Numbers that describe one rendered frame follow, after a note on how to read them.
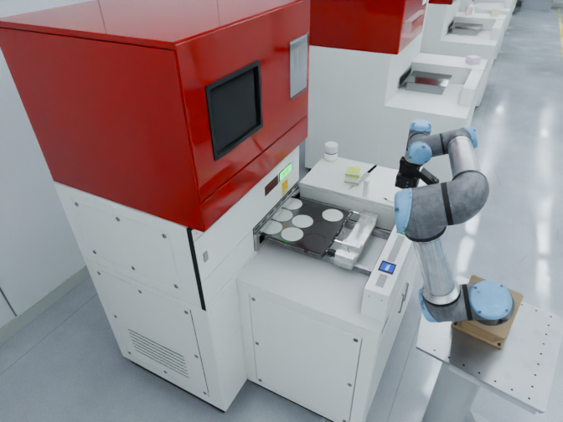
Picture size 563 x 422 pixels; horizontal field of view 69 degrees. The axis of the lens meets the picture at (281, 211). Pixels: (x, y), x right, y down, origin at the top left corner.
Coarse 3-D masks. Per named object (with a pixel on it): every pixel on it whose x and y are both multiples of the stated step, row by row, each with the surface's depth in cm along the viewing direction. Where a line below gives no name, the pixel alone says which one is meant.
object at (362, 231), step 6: (360, 222) 193; (366, 222) 193; (372, 222) 193; (354, 228) 190; (360, 228) 190; (366, 228) 190; (372, 228) 190; (354, 234) 186; (360, 234) 186; (366, 234) 186; (354, 240) 182; (360, 240) 182; (366, 240) 184; (354, 252) 176; (360, 252) 179; (336, 264) 173; (342, 264) 171; (348, 264) 170
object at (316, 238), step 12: (312, 204) 203; (324, 204) 202; (312, 216) 195; (300, 228) 187; (312, 228) 187; (324, 228) 187; (336, 228) 187; (288, 240) 180; (300, 240) 180; (312, 240) 180; (324, 240) 180
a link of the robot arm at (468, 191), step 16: (464, 128) 134; (448, 144) 133; (464, 144) 126; (464, 160) 117; (464, 176) 107; (480, 176) 107; (448, 192) 103; (464, 192) 102; (480, 192) 103; (464, 208) 102; (480, 208) 104
